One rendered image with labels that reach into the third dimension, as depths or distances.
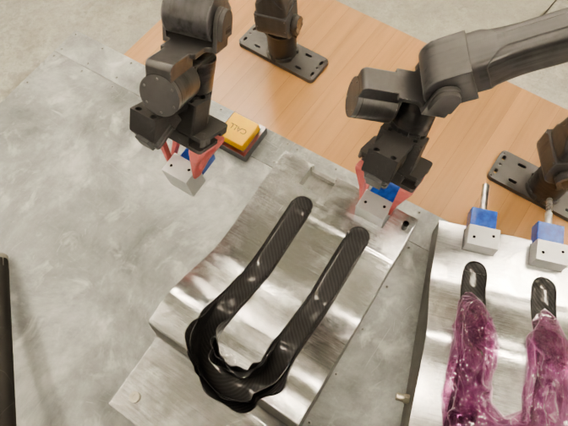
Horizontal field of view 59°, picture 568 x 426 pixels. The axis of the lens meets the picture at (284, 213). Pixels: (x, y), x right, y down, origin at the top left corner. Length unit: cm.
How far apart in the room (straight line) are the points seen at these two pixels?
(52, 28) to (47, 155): 154
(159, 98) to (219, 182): 35
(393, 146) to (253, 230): 28
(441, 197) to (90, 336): 68
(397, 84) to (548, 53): 18
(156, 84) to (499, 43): 42
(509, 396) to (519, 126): 54
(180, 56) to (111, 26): 186
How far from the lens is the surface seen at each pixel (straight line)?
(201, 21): 68
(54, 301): 99
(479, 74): 67
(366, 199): 83
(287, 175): 88
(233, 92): 110
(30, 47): 259
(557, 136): 91
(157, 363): 84
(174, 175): 83
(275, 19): 102
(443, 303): 84
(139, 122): 70
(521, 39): 68
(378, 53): 117
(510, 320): 86
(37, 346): 98
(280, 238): 84
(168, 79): 65
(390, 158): 68
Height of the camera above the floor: 165
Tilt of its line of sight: 65 degrees down
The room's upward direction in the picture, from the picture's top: 6 degrees counter-clockwise
